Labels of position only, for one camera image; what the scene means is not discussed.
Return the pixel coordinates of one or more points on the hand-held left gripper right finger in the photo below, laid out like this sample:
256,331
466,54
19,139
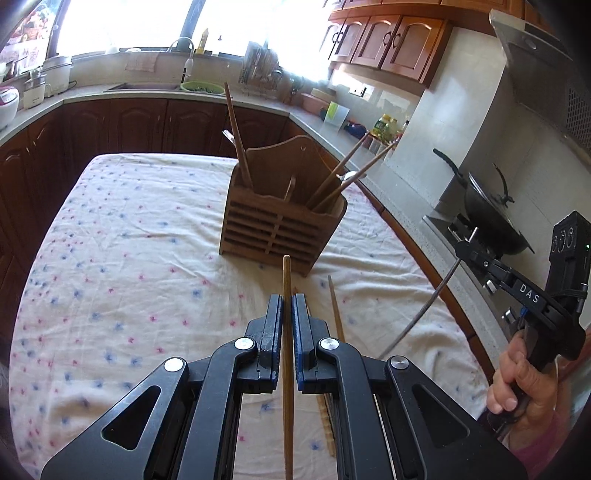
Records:
298,332

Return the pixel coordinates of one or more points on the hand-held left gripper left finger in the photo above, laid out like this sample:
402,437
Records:
276,327

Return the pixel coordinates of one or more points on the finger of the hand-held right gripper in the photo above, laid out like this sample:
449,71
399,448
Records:
480,258

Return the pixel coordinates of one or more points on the metal chopstick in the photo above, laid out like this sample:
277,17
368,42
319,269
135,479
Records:
427,304

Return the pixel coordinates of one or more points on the wooden utensil holder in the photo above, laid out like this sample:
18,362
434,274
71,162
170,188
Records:
277,230

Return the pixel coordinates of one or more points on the metal spoon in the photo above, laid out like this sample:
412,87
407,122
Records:
349,176

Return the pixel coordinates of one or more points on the metal fork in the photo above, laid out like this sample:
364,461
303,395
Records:
229,138

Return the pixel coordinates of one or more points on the person's right forearm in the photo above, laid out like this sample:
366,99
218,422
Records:
554,443

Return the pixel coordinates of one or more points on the person's right hand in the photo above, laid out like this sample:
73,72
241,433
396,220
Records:
508,378

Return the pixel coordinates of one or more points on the black wok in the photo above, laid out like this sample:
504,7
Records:
494,217

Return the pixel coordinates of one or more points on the row of spice jars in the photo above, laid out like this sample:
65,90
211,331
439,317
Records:
378,146

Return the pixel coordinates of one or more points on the white floral tablecloth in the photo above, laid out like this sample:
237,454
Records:
138,258

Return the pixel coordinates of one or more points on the cooking oil bottle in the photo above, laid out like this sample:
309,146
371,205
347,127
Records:
383,127

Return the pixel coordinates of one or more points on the steel range hood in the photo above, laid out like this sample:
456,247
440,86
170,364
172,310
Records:
540,69

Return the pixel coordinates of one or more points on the wooden upper cabinets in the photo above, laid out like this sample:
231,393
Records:
392,41

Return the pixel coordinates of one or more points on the green bowl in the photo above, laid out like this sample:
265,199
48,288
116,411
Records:
198,86

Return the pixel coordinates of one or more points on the metal dish rack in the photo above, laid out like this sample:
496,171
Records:
261,69

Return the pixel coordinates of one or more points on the steel kitchen sink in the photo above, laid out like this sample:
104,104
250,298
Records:
138,86

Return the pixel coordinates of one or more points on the yellow dish soap bottle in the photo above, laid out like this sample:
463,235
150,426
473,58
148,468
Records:
202,44

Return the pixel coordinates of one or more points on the kitchen faucet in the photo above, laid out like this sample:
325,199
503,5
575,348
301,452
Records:
184,44

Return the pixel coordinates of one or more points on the kitchen window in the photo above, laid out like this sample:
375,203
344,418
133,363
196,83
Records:
138,23

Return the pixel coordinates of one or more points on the small white electric pot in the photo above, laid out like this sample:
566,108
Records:
34,92

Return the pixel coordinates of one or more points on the white pink rice cooker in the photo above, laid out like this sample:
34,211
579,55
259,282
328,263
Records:
7,106

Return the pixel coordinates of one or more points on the tropical wall poster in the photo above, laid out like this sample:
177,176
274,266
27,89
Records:
27,27

